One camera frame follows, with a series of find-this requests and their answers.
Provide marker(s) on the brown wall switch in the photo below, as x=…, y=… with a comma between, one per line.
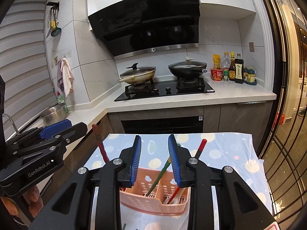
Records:
x=251, y=47

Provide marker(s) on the black range hood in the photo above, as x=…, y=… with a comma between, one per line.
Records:
x=144, y=28

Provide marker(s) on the red chopstick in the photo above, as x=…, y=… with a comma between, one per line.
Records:
x=201, y=147
x=100, y=143

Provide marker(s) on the black gas stove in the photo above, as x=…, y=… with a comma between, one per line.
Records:
x=163, y=92

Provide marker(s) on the black wall utensil rack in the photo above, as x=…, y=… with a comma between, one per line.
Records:
x=52, y=4

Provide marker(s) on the black built-in oven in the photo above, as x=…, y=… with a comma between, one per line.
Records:
x=163, y=124

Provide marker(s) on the chrome faucet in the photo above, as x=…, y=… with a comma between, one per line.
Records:
x=10, y=122

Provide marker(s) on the red instant noodle cup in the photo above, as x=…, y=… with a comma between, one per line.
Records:
x=216, y=74

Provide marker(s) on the dark soy sauce bottle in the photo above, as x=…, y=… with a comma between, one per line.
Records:
x=239, y=71

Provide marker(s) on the teal seasoning jar set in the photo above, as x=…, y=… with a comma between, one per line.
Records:
x=250, y=77

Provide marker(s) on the glass wok lid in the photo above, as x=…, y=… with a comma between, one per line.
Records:
x=187, y=64

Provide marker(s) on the glass pan lid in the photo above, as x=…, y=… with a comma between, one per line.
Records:
x=138, y=70

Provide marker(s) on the person's left hand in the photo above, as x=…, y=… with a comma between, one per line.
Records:
x=36, y=198

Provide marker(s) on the brown sauce bottle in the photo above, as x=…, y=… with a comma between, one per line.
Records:
x=232, y=70

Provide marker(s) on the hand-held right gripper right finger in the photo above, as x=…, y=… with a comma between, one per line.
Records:
x=174, y=160

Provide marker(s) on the purple hanging towel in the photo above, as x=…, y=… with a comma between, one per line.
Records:
x=60, y=79

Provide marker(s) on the yellow seasoning packet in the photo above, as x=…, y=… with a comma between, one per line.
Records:
x=216, y=61

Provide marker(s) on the white window blind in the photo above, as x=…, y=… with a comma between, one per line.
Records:
x=24, y=52

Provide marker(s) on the glass sliding door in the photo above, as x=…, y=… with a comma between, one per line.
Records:
x=292, y=100

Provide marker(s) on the small green-capped jar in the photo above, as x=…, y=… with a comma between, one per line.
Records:
x=226, y=76

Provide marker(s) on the black wok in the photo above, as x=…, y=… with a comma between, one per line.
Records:
x=184, y=75

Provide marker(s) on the pink perforated utensil holder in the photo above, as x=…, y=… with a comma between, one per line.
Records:
x=134, y=201

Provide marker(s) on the clear plastic bottle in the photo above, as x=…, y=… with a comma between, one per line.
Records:
x=226, y=62

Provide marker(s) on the yellow spatula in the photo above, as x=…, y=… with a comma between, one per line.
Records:
x=52, y=24

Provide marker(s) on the beige frying pan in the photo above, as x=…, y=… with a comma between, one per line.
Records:
x=141, y=78

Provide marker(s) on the blue dotted tablecloth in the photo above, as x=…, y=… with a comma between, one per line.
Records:
x=227, y=153

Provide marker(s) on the white hanging towel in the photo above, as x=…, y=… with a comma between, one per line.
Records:
x=67, y=76

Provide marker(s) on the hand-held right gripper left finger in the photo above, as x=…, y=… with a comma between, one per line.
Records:
x=136, y=160

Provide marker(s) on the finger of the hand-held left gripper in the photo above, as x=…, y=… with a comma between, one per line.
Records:
x=72, y=131
x=56, y=128

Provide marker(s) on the green dish soap bottle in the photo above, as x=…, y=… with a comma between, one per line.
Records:
x=61, y=101

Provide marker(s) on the steel colander bowl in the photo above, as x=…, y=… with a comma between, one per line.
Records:
x=52, y=115

